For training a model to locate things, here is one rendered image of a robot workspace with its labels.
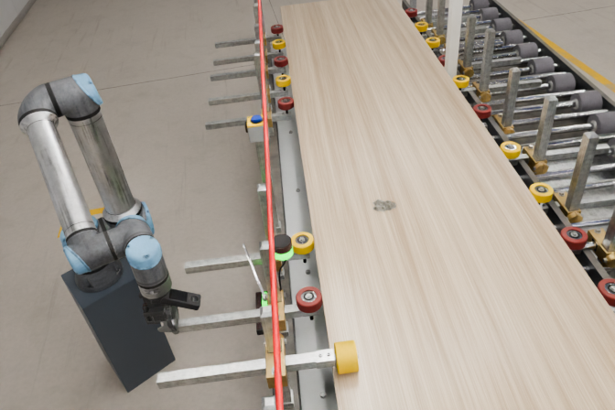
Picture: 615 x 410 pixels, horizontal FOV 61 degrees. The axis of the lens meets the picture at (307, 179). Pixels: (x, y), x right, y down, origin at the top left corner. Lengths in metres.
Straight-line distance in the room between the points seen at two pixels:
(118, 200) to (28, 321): 1.31
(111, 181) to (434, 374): 1.29
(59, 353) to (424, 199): 1.97
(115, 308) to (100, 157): 0.68
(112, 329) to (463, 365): 1.47
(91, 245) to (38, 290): 1.83
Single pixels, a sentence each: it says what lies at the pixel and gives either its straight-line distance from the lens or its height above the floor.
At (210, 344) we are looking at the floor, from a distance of 2.74.
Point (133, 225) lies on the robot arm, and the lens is 1.59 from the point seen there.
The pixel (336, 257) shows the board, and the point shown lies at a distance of 1.75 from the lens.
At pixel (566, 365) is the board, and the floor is 0.90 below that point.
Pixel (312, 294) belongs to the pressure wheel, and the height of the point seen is 0.90.
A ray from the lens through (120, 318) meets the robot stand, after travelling 2.40.
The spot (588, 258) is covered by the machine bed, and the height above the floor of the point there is 0.84.
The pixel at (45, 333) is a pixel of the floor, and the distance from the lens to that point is 3.15.
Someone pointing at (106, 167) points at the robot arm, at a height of 1.11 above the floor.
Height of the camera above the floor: 2.16
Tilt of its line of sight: 37 degrees down
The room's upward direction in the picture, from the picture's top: 7 degrees counter-clockwise
